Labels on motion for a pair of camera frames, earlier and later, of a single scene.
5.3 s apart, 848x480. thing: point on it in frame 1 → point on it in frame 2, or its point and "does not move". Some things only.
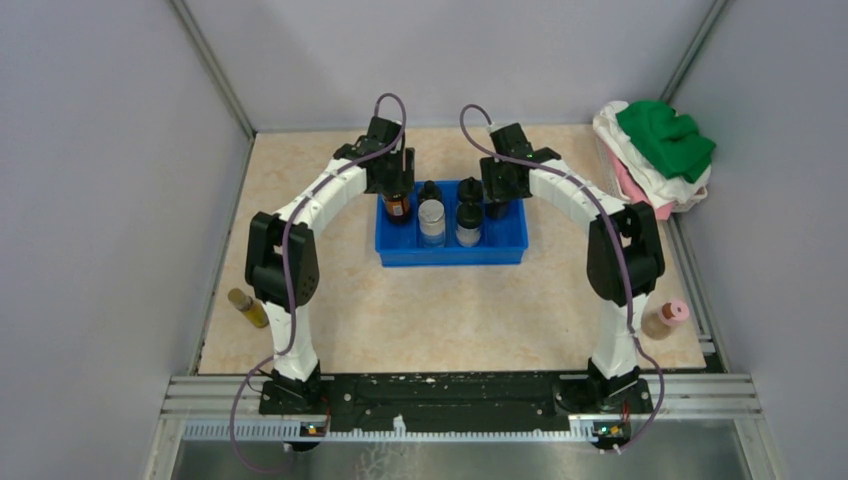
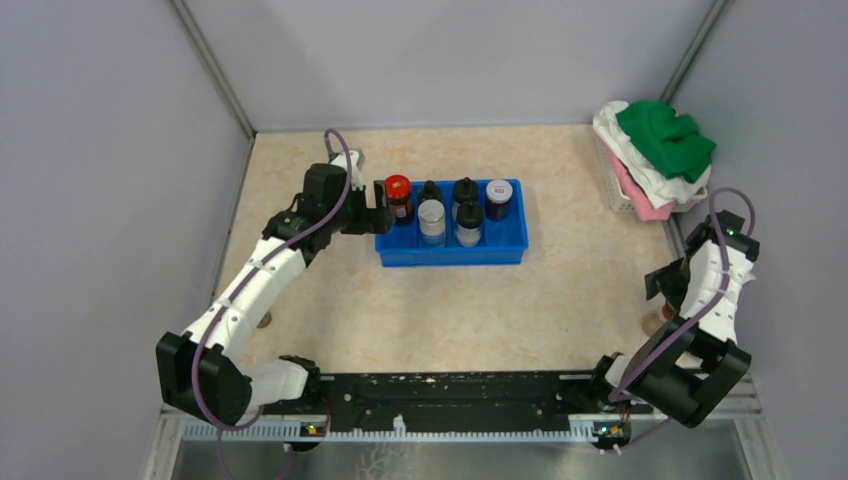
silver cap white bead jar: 432,224 does not move
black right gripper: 492,191 → 663,282
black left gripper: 403,182 → 370,219
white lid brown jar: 496,210 does not move
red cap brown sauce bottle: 397,209 does not move
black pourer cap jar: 469,216 does not move
